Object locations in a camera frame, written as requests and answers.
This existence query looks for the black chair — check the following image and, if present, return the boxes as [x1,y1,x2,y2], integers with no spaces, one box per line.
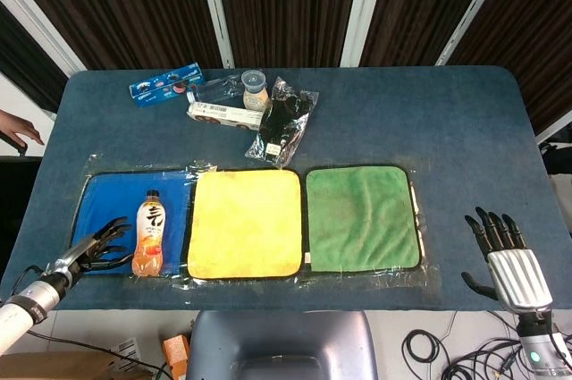
[538,140,572,176]

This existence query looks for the clear plastic packet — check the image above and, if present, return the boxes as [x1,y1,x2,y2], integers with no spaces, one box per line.
[187,75,246,106]

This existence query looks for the black socks in plastic bag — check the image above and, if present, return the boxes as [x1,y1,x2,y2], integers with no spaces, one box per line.
[244,76,321,171]

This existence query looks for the white partition post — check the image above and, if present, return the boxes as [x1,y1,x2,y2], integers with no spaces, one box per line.
[0,0,88,80]
[435,0,517,67]
[195,0,236,69]
[535,109,572,145]
[340,0,390,68]

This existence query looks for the green microfibre cloth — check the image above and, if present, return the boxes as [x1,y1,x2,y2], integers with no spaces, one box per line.
[305,165,425,273]

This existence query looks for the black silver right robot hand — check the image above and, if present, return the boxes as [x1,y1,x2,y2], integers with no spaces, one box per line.
[461,206,555,314]

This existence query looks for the brown cardboard box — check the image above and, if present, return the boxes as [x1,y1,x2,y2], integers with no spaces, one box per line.
[0,350,156,380]

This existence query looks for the person's bare hand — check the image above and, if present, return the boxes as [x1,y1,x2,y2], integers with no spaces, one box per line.
[0,109,46,148]

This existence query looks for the white cookie box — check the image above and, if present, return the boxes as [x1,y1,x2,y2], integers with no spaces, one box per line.
[186,101,263,131]

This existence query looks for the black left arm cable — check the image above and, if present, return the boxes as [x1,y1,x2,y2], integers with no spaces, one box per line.
[11,265,55,299]

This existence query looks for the tangled black floor cables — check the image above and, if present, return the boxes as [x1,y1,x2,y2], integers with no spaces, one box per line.
[442,310,572,380]

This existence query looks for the beige air freshener bottle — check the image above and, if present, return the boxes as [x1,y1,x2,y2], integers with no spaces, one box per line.
[240,69,271,112]

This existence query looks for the blue Oreo cookie box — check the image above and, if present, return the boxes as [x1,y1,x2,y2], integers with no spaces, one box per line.
[129,63,207,108]

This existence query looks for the yellow microfibre cloth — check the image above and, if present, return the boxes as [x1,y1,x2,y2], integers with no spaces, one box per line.
[186,168,304,281]

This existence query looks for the orange drink bottle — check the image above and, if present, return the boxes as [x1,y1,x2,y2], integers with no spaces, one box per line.
[131,189,170,278]

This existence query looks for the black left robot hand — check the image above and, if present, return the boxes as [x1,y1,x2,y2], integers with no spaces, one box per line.
[56,216,134,276]

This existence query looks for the grey robot torso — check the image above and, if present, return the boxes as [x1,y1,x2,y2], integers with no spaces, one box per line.
[185,309,379,380]

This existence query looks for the orange plastic object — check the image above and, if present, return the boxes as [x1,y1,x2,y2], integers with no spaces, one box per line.
[161,334,191,379]

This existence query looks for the black floor cable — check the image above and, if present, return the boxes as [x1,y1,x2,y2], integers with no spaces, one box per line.
[29,329,173,376]

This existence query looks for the blue microfibre cloth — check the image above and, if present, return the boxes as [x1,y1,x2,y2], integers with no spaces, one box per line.
[70,173,194,274]

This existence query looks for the black coiled cable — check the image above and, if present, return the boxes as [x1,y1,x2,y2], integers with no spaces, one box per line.
[400,329,453,375]

